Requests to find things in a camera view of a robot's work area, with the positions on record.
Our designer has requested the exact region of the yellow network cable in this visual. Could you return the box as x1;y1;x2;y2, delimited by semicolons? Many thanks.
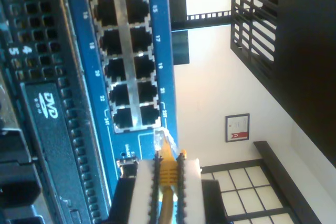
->
153;126;188;224

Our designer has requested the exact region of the white paned screen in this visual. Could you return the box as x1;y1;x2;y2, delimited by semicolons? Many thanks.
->
201;158;301;224

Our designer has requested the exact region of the dark wooden beam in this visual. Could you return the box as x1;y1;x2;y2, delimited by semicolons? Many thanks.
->
253;141;322;224

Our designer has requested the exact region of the black rack server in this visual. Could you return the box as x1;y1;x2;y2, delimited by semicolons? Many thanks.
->
0;0;112;224

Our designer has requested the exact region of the black perforated metal panel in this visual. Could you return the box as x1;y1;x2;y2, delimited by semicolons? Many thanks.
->
230;0;280;80

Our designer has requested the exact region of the framed wall certificate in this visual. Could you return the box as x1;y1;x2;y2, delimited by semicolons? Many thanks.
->
225;113;250;143

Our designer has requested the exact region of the black perforated rack post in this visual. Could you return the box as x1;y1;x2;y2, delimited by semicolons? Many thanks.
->
170;10;232;31

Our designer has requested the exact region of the blue network switch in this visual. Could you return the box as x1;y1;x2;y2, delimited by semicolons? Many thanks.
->
62;0;180;209

